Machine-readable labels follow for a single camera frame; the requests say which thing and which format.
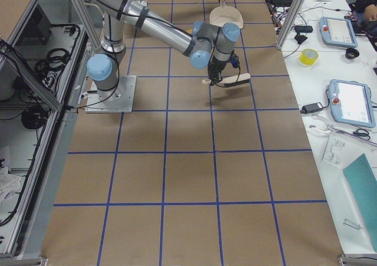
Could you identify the beige plastic dustpan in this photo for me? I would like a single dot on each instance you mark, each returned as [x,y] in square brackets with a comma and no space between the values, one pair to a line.
[224,14]

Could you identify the beige hand brush black bristles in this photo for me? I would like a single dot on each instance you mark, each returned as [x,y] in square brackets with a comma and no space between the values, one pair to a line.
[232,80]

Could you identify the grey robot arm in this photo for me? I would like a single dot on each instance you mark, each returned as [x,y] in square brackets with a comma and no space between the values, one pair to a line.
[208,46]

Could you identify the yellow tape roll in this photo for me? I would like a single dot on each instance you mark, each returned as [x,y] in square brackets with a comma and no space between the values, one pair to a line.
[308,57]

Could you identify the upper blue teach pendant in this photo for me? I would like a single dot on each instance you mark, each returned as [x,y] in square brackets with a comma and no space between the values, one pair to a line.
[337,32]

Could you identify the blue teach pendant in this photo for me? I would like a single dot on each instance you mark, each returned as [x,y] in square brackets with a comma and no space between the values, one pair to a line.
[337,32]
[350,103]

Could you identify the small black bowl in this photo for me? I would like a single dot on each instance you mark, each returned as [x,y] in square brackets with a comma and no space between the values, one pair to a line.
[351,53]

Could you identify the lower blue teach pendant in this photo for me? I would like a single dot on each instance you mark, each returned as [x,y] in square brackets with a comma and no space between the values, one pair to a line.
[350,103]

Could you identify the black scissors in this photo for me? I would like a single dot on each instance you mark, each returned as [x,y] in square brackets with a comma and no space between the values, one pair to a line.
[362,133]

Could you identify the teal notebook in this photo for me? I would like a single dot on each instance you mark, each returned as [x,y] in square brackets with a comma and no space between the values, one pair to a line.
[362,183]

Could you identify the aluminium frame post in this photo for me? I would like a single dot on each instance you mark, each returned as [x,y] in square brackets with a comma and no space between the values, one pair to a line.
[288,23]

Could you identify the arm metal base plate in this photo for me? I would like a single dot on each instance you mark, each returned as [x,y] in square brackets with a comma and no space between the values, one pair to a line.
[108,102]

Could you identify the black power brick with cable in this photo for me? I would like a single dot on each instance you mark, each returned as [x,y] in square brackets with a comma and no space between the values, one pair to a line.
[311,108]

